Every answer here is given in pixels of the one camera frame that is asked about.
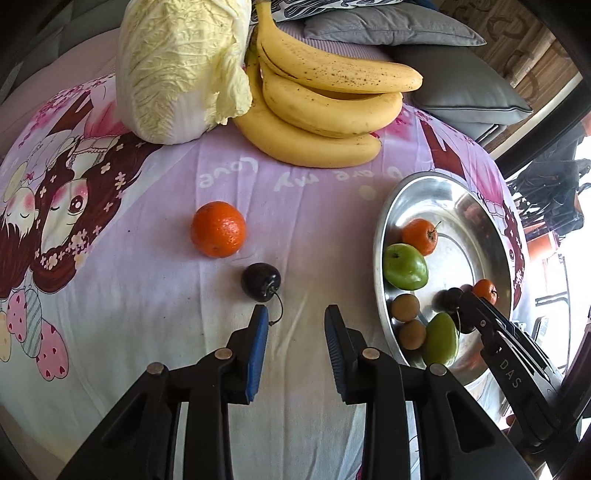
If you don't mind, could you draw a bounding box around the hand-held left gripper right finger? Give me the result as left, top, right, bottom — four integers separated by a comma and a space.
324, 305, 536, 480

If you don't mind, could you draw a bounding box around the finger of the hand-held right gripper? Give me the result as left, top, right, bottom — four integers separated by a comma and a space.
475, 298, 566, 402
459, 292, 561, 446

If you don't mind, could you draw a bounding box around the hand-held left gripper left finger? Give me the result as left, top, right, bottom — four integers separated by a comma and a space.
58, 306, 269, 480

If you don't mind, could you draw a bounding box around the green apple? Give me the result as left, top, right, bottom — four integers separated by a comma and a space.
382, 243, 429, 291
422, 312, 460, 368

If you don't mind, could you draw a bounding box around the small orange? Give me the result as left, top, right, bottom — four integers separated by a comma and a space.
472, 279, 499, 306

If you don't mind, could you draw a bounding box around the dark cherry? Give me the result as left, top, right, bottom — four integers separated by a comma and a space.
241, 262, 284, 326
436, 287, 464, 319

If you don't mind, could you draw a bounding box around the brown longan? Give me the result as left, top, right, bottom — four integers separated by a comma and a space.
398, 319, 427, 352
392, 294, 422, 322

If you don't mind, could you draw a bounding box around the medium orange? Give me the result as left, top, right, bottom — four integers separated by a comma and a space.
401, 219, 439, 257

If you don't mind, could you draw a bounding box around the round metal plate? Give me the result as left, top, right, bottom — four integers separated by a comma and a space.
373, 171, 522, 388

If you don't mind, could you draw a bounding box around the red object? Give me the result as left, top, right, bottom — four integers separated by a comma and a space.
529, 233, 561, 259

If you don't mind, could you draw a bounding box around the large orange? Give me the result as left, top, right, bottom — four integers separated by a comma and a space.
191, 201, 247, 258

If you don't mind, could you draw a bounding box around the cartoon printed blanket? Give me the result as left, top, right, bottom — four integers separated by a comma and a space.
0, 74, 527, 480

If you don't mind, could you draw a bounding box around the grey pillow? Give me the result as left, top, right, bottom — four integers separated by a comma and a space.
302, 4, 488, 47
392, 44, 534, 139

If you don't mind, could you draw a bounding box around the napa cabbage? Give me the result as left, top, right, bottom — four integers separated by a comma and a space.
115, 0, 254, 145

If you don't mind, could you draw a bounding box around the black and white patterned pillow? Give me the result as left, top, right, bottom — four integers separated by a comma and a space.
272, 0, 407, 23

